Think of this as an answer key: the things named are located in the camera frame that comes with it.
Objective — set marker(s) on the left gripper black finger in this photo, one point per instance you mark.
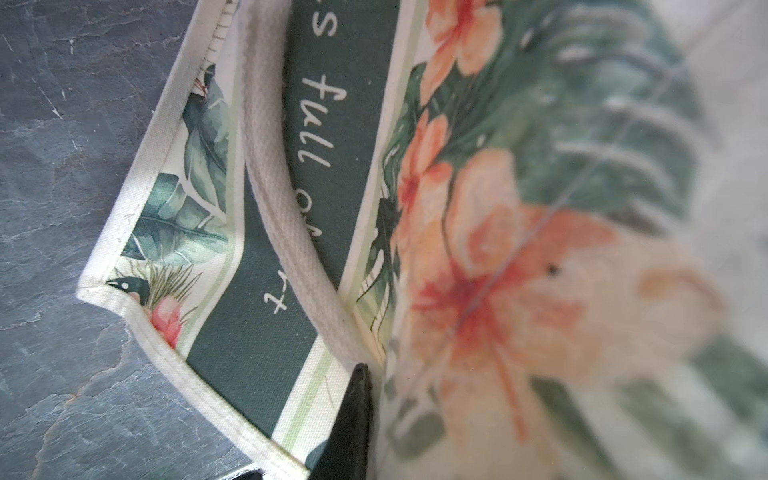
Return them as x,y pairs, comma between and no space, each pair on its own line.
346,454

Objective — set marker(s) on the cream canvas tote bag leaves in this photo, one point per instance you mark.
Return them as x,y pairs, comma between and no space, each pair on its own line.
542,225

